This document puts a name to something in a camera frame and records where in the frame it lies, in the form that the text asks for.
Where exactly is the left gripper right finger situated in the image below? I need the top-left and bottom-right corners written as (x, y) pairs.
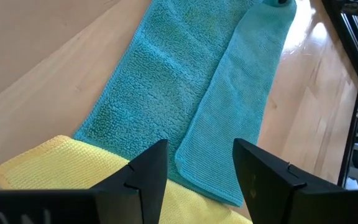
top-left (232, 138), bottom-right (358, 224)

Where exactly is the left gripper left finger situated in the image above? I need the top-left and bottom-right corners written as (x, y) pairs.
top-left (88, 139), bottom-right (170, 224)

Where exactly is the yellow microfiber towel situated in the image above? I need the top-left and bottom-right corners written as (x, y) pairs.
top-left (0, 134), bottom-right (253, 224)

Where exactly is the teal microfiber towel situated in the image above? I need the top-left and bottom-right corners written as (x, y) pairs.
top-left (73, 0), bottom-right (298, 208)

